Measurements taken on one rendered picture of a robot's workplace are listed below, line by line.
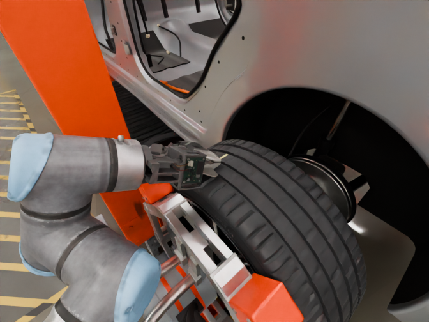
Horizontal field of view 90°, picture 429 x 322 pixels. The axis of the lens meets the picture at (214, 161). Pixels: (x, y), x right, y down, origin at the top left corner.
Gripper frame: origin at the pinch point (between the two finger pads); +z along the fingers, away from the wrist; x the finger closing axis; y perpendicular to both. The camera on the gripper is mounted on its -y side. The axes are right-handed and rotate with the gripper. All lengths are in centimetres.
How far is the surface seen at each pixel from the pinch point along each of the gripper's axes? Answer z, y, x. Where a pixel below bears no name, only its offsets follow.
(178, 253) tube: -7.2, 2.0, -23.3
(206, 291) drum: 1.0, 6.4, -34.6
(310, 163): 41.5, 4.5, 0.4
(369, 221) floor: 172, 5, -49
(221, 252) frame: -5.8, 14.0, -14.7
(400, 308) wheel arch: 48, 40, -32
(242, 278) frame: -4.4, 19.4, -17.0
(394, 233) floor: 178, 22, -51
